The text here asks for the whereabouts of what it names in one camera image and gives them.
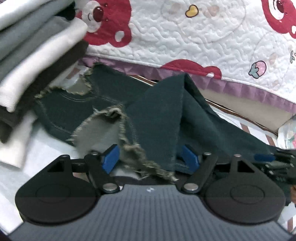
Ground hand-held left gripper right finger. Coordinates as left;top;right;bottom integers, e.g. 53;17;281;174
180;144;256;194

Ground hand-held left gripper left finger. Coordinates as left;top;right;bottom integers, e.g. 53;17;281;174
47;144;121;194

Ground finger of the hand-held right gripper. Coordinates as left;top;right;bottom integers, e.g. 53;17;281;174
253;150;293;164
252;162;296;185

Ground dark denim jeans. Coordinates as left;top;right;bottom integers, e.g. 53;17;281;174
33;62;287;182

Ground stack of folded clothes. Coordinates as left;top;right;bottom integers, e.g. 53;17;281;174
0;40;89;143

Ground floral blanket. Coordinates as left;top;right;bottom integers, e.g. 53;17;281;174
276;117;296;150

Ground beige bed base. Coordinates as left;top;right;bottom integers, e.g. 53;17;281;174
203;89;293;133

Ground checked floor mat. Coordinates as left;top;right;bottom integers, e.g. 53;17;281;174
0;65;296;234

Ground white folded garment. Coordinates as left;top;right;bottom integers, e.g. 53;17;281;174
0;111;38;168
0;0;60;30

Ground cream folded garment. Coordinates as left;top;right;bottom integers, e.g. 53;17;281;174
0;19;88;113

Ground bear-print quilt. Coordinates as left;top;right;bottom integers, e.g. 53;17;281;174
75;0;296;114

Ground grey folded garment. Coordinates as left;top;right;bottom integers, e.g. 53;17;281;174
0;5;74;80

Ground black folded garment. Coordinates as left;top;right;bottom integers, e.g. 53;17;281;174
54;1;76;21

